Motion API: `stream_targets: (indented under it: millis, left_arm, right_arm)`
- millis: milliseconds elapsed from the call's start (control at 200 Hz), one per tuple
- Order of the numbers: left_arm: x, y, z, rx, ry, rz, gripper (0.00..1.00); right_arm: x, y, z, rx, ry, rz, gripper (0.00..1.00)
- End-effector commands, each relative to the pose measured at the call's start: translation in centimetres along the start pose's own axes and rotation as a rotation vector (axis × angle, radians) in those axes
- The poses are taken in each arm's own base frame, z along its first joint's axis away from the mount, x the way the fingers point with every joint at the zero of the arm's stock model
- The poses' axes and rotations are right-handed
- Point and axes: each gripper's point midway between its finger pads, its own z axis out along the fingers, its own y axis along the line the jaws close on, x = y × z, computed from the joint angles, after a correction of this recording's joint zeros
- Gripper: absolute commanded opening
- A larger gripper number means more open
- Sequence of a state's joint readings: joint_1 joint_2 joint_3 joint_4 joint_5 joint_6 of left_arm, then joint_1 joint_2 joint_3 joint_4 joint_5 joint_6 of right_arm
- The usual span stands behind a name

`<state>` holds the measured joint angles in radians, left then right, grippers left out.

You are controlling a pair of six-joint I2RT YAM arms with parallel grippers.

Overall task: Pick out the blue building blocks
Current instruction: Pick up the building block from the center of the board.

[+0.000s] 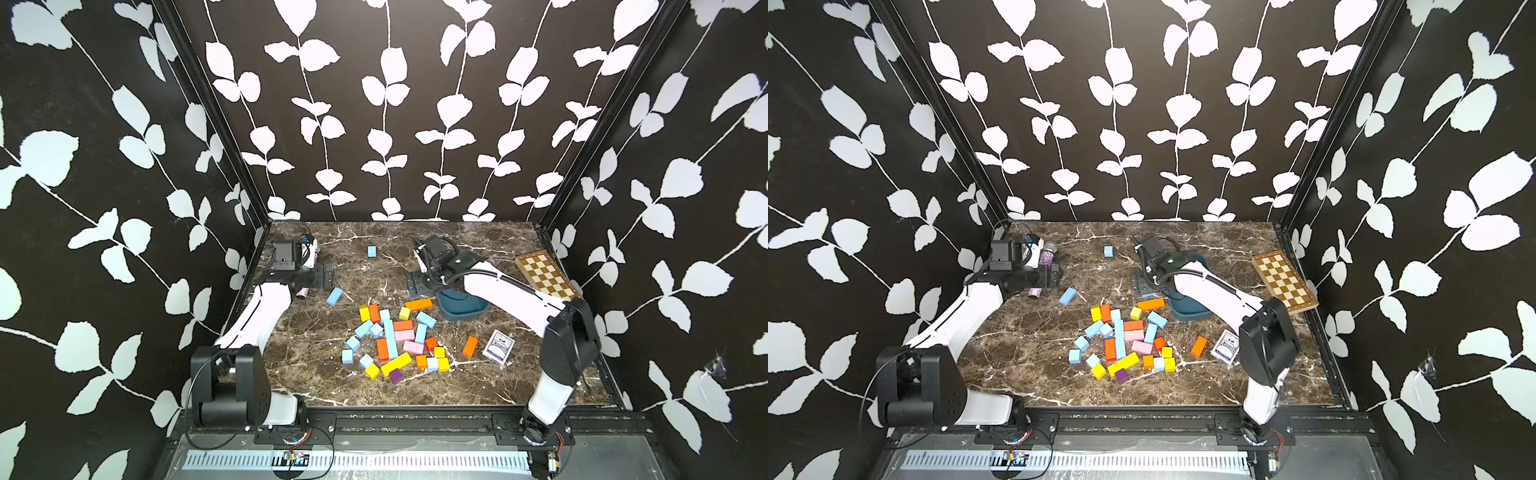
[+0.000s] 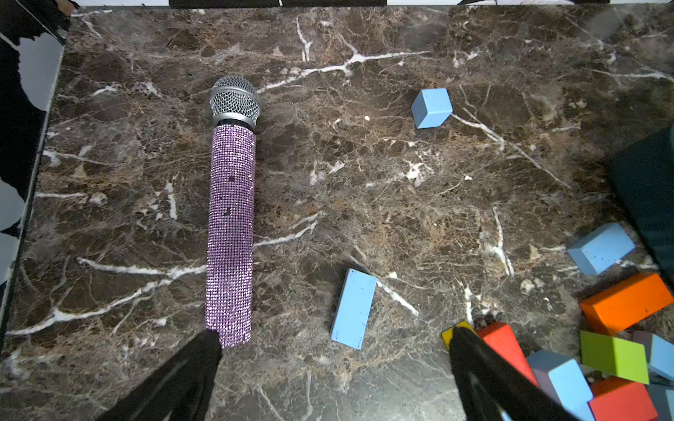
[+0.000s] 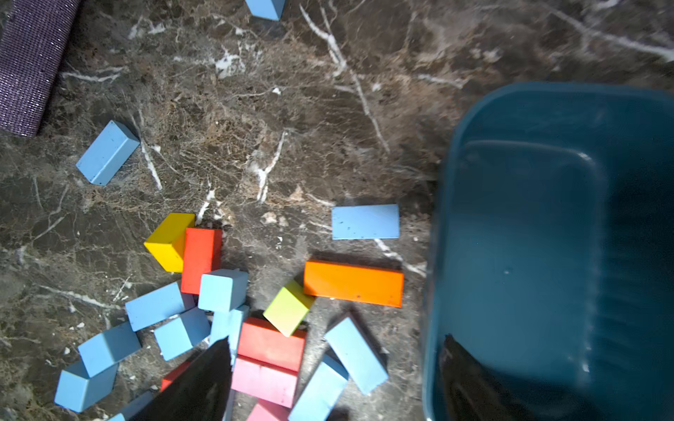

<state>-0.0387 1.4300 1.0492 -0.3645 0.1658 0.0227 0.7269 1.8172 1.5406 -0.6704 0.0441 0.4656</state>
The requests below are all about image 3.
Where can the light blue slanted block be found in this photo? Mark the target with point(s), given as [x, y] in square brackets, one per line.
[357, 355]

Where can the pink block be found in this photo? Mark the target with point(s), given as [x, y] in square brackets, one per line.
[265, 381]

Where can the red flat block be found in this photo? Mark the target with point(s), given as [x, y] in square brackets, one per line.
[261, 341]

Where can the light blue corner block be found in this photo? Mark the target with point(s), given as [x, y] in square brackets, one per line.
[78, 391]

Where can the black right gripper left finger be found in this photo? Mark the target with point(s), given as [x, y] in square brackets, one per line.
[200, 393]

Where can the long orange block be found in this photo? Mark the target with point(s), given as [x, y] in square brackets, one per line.
[375, 286]

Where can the red upright block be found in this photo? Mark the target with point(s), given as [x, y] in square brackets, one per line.
[201, 256]

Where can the light blue long block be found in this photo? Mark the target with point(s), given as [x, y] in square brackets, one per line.
[158, 305]

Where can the teal plastic tray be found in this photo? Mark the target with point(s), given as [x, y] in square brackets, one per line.
[551, 257]

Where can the lime green block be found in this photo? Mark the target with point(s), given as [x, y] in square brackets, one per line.
[289, 308]

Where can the light blue cube block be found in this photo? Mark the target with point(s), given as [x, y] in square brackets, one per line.
[223, 290]

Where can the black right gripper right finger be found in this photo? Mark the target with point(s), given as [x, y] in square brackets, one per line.
[471, 392]

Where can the yellow block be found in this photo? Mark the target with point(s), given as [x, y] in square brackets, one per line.
[167, 242]

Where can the lone light blue block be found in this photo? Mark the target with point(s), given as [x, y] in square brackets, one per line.
[107, 154]

